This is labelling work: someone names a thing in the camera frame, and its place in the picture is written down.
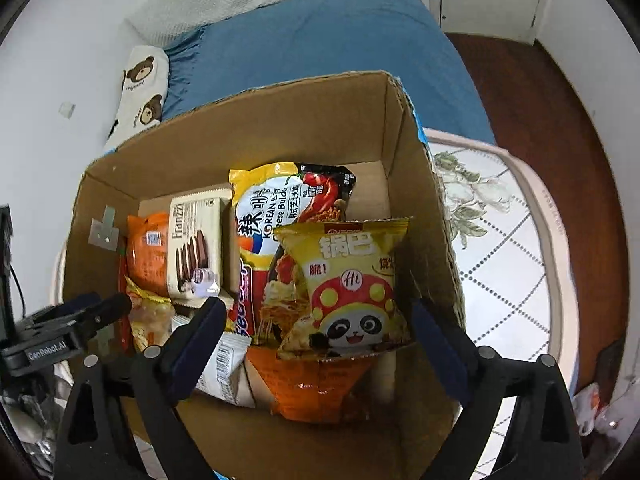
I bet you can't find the cream biscuit box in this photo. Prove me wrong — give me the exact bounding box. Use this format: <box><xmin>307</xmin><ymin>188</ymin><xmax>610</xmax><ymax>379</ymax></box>
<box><xmin>166</xmin><ymin>185</ymin><xmax>235</xmax><ymax>301</ymax></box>

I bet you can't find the orange packet with blue label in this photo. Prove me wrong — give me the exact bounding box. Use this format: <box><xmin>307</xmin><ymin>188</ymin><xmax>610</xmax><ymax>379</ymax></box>
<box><xmin>125</xmin><ymin>211</ymin><xmax>173</xmax><ymax>298</ymax></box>

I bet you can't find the yellow panda snack packet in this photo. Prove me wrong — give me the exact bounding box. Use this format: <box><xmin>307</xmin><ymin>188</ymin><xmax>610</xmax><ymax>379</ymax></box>
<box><xmin>274</xmin><ymin>217</ymin><xmax>416</xmax><ymax>361</ymax></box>

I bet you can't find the orange chip packet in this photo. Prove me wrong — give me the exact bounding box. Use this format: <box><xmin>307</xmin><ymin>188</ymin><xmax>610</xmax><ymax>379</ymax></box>
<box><xmin>245</xmin><ymin>342</ymin><xmax>386</xmax><ymax>426</ymax></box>

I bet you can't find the clear white snack packet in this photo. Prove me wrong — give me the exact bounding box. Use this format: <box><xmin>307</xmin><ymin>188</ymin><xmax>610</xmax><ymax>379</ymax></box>
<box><xmin>172</xmin><ymin>312</ymin><xmax>253</xmax><ymax>408</ymax></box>

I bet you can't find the blue bedsheet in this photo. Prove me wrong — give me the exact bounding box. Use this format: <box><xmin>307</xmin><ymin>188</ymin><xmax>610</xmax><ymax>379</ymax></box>
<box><xmin>160</xmin><ymin>0</ymin><xmax>498</xmax><ymax>148</ymax></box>

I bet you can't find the red blue wafer packet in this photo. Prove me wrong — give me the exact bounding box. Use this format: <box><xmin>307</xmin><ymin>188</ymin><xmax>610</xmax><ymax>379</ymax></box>
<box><xmin>227</xmin><ymin>255</ymin><xmax>261</xmax><ymax>338</ymax></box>

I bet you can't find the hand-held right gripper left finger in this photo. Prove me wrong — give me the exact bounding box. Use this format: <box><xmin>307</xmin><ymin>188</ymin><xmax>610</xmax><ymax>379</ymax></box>
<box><xmin>52</xmin><ymin>296</ymin><xmax>228</xmax><ymax>480</ymax></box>

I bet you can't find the yellow black noodle packet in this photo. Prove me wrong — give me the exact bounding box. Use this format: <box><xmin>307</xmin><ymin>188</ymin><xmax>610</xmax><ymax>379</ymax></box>
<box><xmin>229</xmin><ymin>161</ymin><xmax>358</xmax><ymax>346</ymax></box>

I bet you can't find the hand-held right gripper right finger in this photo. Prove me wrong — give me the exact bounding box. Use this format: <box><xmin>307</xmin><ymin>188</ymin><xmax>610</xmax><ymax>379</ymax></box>
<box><xmin>411</xmin><ymin>298</ymin><xmax>587</xmax><ymax>480</ymax></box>

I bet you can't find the white patterned folding table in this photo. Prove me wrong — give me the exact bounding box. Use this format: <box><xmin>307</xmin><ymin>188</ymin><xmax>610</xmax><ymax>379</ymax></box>
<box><xmin>422</xmin><ymin>127</ymin><xmax>581</xmax><ymax>480</ymax></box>

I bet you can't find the bear print pillow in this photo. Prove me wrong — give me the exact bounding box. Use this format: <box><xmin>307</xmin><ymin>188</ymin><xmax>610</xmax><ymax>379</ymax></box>
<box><xmin>102</xmin><ymin>45</ymin><xmax>171</xmax><ymax>153</ymax></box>

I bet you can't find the crumpled plastic wrapper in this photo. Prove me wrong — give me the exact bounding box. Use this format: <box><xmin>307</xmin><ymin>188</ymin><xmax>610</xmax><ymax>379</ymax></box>
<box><xmin>572</xmin><ymin>382</ymin><xmax>621</xmax><ymax>436</ymax></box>

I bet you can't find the yellow crisps packet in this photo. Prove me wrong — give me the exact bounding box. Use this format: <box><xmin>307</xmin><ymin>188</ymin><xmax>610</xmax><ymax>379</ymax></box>
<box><xmin>125</xmin><ymin>275</ymin><xmax>176</xmax><ymax>353</ymax></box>

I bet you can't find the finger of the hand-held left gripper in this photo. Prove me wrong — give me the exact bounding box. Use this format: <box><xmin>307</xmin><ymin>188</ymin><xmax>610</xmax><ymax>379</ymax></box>
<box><xmin>74</xmin><ymin>293</ymin><xmax>133</xmax><ymax>344</ymax></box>
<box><xmin>22</xmin><ymin>293</ymin><xmax>104</xmax><ymax>329</ymax></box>

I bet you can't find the printed cardboard box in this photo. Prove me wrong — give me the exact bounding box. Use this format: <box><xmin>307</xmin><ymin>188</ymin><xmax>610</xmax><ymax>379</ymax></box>
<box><xmin>64</xmin><ymin>71</ymin><xmax>466</xmax><ymax>480</ymax></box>

